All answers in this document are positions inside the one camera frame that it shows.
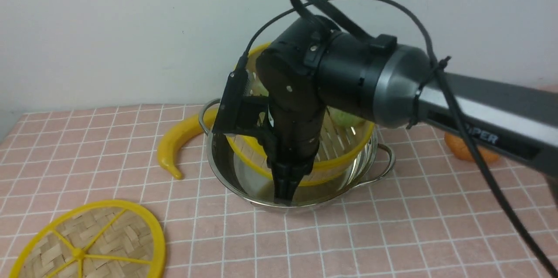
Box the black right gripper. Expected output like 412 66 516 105
263 95 325 204

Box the yellow bamboo steamer basket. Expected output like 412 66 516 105
226 42 375 187

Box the yellow bamboo steamer lid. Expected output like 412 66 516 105
9 199 166 278

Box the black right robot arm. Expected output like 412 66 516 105
255 18 557 199

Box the stainless steel pot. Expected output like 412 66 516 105
198 98 396 214

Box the yellow plastic banana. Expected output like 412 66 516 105
156 108 218 180

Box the pink checkered tablecloth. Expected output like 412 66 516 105
1 104 549 278

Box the orange potato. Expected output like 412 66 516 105
444 132 500 163

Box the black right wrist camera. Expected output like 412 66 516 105
212 52 269 138

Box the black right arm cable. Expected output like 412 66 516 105
238 0 558 276

